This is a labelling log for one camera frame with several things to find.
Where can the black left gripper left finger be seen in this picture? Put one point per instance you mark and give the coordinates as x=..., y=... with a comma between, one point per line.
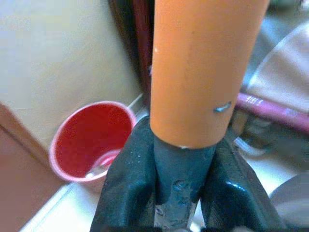
x=125, y=183

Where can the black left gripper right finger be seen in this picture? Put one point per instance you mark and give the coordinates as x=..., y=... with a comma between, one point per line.
x=234, y=193

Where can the red plastic cup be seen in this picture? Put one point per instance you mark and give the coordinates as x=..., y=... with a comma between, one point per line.
x=91, y=142

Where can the pink rod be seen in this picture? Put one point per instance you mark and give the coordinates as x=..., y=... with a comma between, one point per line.
x=270, y=108

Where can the beige cabinet panel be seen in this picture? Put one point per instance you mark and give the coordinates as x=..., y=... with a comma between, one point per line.
x=21, y=169

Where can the dark red door frame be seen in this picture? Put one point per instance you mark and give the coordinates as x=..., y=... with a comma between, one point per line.
x=137, y=41

